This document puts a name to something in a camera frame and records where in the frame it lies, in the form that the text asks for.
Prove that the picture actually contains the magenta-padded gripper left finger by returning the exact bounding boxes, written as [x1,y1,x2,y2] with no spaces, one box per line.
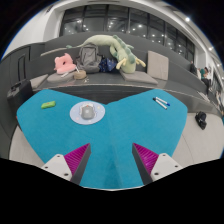
[40,143,92,185]

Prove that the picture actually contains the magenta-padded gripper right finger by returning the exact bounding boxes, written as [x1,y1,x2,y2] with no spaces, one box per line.
[132,143,184,185]

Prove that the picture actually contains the grey computer mouse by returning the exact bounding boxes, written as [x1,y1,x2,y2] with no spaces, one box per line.
[80,103,96,121]

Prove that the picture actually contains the round light blue mouse pad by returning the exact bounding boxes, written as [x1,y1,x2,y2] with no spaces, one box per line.
[69,100,106,126]

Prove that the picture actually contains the black bag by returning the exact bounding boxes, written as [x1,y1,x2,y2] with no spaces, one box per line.
[194,110,208,131]

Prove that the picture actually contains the small green eraser block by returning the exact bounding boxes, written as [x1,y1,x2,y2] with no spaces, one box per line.
[40,100,57,110]

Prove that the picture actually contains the white marker with blue cap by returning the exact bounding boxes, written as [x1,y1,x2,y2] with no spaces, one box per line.
[155,96,171,107]

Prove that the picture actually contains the black case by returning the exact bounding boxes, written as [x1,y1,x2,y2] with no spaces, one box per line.
[7,79,34,116]

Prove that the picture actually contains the flat grey seat cushion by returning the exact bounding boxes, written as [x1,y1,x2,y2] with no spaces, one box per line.
[29,73,50,89]
[119,69,159,86]
[46,71,76,84]

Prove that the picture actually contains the small round tan pouch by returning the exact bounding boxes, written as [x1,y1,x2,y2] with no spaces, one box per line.
[73,69,88,80]

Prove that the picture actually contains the person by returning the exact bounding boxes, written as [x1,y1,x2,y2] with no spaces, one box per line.
[199,66,214,89]

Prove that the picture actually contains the upright grey seat cushion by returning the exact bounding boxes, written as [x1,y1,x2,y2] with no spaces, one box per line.
[146,50,170,81]

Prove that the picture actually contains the pink plush cushion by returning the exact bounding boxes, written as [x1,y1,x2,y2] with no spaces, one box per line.
[53,52,77,75]

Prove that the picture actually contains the green dragon plush toy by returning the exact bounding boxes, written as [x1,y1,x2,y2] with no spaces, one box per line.
[66,34,147,74]

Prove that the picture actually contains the grey backpack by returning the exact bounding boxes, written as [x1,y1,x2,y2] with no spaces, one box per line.
[75,42,103,74]

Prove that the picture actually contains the dark blue patterned bag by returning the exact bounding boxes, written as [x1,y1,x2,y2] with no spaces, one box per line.
[98,57,118,74]

